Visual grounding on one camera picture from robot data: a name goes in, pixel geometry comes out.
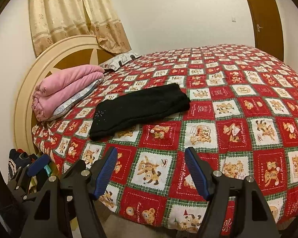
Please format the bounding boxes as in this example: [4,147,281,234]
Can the black pants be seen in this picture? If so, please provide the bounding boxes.
[89,83,191,141]

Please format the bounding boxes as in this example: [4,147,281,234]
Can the pink folded blanket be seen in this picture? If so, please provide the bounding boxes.
[32,64,105,121]

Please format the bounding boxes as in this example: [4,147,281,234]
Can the white floral folded quilt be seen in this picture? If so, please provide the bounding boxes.
[47,79,103,121]

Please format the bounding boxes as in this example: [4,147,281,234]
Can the red patchwork bear bedspread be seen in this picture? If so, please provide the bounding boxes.
[32,45,298,233]

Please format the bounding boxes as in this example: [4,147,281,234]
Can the grey patterned pillow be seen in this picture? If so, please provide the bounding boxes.
[100,52,141,71]

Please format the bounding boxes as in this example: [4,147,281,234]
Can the cream round headboard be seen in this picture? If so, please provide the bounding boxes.
[13,35,114,154]

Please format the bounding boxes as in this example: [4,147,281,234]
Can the beige patterned curtain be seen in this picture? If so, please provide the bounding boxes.
[28,0,131,55]

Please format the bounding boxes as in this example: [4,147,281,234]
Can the brown wooden door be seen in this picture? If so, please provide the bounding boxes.
[247,0,284,61]

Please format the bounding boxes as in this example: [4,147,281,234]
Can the silver door handle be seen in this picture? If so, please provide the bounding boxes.
[257,24,263,32]

